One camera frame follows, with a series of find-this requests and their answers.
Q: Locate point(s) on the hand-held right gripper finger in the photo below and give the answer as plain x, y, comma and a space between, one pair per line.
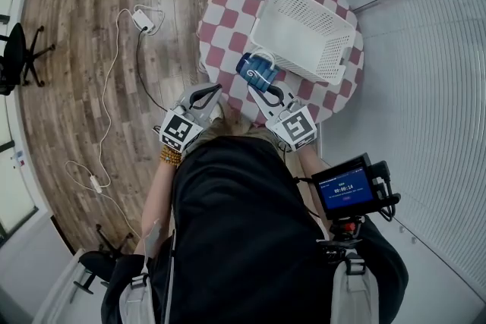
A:
262, 106
285, 96

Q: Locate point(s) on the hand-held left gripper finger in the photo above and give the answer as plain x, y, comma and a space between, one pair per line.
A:
212, 106
197, 89

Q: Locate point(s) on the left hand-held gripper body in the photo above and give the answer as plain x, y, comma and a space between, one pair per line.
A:
180, 131

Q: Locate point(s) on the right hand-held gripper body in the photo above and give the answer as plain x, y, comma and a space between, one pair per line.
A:
292, 129

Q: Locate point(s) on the blue striped ceramic mug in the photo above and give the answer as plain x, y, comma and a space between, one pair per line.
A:
256, 74

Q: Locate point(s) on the white plastic basket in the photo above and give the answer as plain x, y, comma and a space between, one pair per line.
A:
303, 26

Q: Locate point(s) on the person's left forearm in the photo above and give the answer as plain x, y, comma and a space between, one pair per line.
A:
159, 193

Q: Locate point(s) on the person's right forearm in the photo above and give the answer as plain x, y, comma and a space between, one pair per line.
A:
309, 170

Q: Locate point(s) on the person's left white shoe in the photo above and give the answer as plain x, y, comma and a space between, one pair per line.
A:
217, 114

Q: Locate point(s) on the round table, checkered cloth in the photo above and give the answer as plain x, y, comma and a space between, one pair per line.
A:
228, 34

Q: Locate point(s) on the small monitor blue screen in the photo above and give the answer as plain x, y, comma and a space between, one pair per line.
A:
341, 187

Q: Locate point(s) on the white power strip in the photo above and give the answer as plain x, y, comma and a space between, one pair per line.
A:
143, 21

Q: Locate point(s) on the person's black shirt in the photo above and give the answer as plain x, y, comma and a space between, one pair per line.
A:
235, 220

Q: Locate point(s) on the black office chair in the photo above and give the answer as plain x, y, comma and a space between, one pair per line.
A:
17, 57
98, 265

